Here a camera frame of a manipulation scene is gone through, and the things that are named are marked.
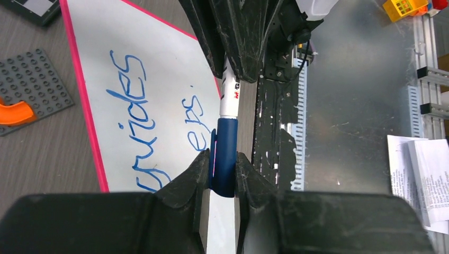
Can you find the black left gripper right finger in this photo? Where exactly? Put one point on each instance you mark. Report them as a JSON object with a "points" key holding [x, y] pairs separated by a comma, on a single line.
{"points": [[284, 221]]}

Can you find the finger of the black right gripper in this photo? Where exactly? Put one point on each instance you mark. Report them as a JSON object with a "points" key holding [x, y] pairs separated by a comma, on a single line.
{"points": [[201, 17], [242, 28]]}

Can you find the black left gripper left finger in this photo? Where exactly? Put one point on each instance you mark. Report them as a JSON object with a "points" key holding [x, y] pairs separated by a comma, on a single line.
{"points": [[167, 221]]}

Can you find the white marker pen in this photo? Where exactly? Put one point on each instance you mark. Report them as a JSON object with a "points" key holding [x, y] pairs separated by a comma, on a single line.
{"points": [[230, 92]]}

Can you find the blue marker cap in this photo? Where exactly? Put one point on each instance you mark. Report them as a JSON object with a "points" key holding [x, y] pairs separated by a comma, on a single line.
{"points": [[223, 156]]}

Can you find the pink-framed whiteboard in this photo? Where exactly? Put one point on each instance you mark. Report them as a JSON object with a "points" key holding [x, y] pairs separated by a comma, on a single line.
{"points": [[150, 102]]}

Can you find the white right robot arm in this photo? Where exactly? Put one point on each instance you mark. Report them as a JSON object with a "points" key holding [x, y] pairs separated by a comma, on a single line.
{"points": [[294, 23]]}

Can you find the yellow toy block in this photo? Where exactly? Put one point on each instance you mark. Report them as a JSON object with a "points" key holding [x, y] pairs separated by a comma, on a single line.
{"points": [[398, 9]]}

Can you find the white paper sheets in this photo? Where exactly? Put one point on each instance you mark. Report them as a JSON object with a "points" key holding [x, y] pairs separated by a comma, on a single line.
{"points": [[419, 175]]}

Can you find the grey lego baseplate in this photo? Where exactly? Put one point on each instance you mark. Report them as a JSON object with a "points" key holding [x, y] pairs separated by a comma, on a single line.
{"points": [[31, 77]]}

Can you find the orange curved block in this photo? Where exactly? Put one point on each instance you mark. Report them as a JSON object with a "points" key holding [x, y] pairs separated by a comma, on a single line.
{"points": [[16, 114]]}

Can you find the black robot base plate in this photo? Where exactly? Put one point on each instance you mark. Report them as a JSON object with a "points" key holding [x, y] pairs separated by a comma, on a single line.
{"points": [[276, 110]]}

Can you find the aluminium frame rail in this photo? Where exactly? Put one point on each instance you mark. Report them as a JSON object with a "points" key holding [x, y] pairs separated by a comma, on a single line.
{"points": [[298, 131]]}

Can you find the aluminium side frame rails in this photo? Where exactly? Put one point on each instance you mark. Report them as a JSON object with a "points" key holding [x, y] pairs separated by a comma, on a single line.
{"points": [[428, 88]]}

